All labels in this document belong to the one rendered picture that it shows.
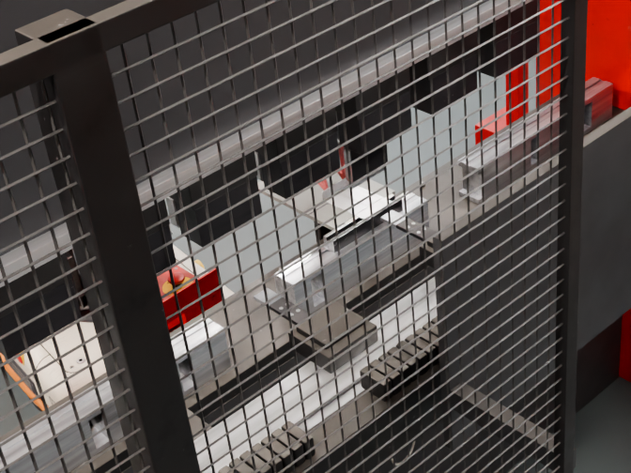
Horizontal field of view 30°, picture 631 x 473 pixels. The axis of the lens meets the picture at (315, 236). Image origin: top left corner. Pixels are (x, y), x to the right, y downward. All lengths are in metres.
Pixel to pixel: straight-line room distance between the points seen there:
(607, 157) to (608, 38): 0.97
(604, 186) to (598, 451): 1.37
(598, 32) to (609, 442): 1.12
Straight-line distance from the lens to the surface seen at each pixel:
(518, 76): 4.37
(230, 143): 1.79
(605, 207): 2.12
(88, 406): 2.15
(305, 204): 2.51
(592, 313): 2.23
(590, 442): 3.35
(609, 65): 3.03
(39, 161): 1.63
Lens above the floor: 2.36
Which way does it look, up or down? 34 degrees down
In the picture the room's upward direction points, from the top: 7 degrees counter-clockwise
